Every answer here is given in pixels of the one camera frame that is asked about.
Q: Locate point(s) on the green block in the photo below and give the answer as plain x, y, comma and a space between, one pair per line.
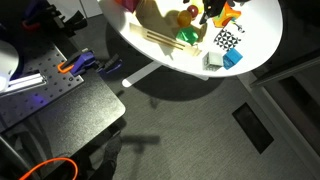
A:
187, 34

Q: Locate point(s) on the magenta block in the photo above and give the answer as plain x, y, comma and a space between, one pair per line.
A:
130, 5

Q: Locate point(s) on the orange block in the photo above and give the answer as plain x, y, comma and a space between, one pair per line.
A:
227, 14

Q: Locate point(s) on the white table leg foot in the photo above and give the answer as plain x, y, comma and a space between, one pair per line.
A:
140, 74

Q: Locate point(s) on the right blue orange clamp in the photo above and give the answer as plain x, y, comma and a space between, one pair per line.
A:
113, 64

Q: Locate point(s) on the blue orange clamp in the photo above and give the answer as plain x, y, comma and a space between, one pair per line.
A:
77, 63
113, 64

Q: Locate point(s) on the grey cube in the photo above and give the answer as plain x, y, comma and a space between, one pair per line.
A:
212, 61

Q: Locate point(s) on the wooden tray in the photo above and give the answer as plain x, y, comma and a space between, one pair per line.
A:
162, 30

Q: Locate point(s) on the yellow ball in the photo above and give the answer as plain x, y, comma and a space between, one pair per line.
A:
184, 18

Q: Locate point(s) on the blue cube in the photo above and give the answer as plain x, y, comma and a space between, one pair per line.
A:
231, 58

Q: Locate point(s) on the black white patterned cube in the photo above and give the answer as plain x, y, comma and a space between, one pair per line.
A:
226, 40

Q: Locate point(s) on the black cart shelf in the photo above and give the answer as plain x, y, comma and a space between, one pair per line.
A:
60, 118

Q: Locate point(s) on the left blue orange clamp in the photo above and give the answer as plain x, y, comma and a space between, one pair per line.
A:
77, 63

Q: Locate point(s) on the red ball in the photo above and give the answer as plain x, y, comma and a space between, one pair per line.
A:
193, 10

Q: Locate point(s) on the round white table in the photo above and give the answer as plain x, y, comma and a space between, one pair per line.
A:
261, 19

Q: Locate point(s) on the black floor hatch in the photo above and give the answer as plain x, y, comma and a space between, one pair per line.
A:
253, 127

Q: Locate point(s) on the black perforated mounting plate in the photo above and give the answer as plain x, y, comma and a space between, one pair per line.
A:
41, 59

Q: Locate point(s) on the aluminium rail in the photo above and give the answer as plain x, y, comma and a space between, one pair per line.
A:
23, 84

